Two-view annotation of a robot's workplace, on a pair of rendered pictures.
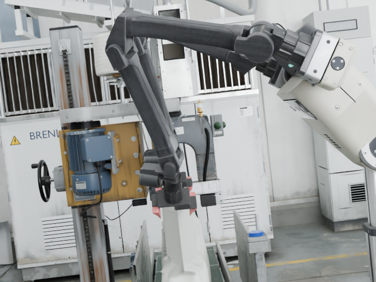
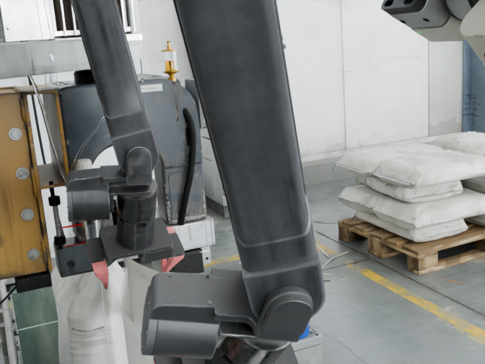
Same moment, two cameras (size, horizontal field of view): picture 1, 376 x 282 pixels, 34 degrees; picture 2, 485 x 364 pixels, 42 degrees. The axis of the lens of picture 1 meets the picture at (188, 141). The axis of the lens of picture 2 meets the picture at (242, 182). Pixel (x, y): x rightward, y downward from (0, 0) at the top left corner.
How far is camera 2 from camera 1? 1.41 m
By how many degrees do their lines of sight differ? 23
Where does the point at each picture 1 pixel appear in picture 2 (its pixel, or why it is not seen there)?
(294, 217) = not seen: hidden behind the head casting
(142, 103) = (234, 45)
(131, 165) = (11, 199)
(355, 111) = not seen: outside the picture
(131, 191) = (14, 258)
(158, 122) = (286, 134)
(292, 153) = not seen: hidden behind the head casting
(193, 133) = (158, 120)
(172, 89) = (19, 27)
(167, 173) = (281, 327)
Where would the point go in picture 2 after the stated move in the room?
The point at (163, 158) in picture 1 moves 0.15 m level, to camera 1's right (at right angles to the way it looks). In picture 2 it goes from (273, 274) to (442, 236)
